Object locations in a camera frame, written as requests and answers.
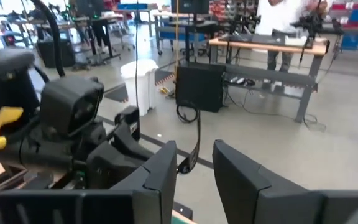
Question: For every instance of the person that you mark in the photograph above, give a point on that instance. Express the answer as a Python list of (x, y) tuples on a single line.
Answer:
[(278, 15)]

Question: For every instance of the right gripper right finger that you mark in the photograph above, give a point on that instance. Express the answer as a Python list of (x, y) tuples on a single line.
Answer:
[(247, 199)]

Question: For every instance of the metal cart with blue shelf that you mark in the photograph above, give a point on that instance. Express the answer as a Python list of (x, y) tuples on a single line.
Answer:
[(179, 35)]

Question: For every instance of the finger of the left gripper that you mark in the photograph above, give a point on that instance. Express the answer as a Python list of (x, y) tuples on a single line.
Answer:
[(129, 130), (113, 168)]

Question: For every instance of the black desk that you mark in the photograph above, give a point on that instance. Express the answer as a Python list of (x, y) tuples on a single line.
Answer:
[(101, 25)]

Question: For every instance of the black power strip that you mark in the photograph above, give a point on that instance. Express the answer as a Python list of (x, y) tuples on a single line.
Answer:
[(241, 81)]

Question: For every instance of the black background robot arm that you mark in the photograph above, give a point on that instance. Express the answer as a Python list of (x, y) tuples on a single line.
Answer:
[(312, 23)]

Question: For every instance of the grey metal workbench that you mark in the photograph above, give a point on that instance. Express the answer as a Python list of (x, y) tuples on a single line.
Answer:
[(269, 74)]

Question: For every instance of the black monitor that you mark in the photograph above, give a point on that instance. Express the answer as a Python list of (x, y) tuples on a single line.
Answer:
[(190, 6)]

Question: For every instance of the white trash bin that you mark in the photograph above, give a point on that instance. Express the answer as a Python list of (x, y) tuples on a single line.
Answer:
[(148, 87)]

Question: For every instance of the black mat with striped edge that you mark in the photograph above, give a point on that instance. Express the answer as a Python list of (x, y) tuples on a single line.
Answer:
[(117, 93)]

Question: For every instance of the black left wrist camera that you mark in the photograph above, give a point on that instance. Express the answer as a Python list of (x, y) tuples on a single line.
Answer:
[(70, 102)]

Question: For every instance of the black crate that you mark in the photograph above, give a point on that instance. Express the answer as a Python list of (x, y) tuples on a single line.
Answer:
[(56, 53)]

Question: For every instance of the black computer tower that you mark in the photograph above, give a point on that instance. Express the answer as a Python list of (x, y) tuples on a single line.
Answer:
[(199, 87)]

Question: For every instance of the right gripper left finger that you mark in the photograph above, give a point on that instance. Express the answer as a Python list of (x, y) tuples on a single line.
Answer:
[(154, 199)]

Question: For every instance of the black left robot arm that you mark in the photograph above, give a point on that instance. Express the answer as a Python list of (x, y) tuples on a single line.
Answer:
[(5, 62)]

